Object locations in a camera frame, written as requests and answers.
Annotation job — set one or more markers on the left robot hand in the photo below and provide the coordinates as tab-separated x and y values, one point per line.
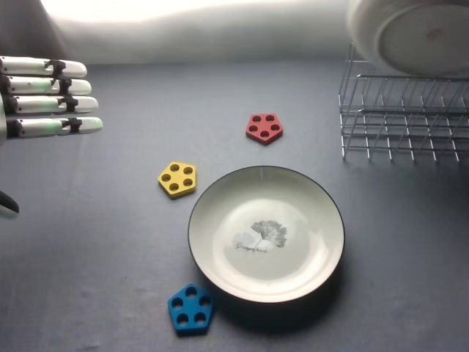
36	104

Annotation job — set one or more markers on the white ceramic plate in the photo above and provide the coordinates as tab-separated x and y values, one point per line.
414	36

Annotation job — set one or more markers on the black-rimmed white plate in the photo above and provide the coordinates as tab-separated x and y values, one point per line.
264	264

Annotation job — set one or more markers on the yellow pentagon block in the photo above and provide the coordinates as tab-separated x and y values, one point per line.
179	192

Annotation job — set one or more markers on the grey table cloth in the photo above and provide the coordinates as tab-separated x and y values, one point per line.
73	275

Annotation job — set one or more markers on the red pentagon block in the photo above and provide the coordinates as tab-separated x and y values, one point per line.
264	137

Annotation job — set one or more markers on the blue pentagon block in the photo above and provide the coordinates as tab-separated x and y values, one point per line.
190	322

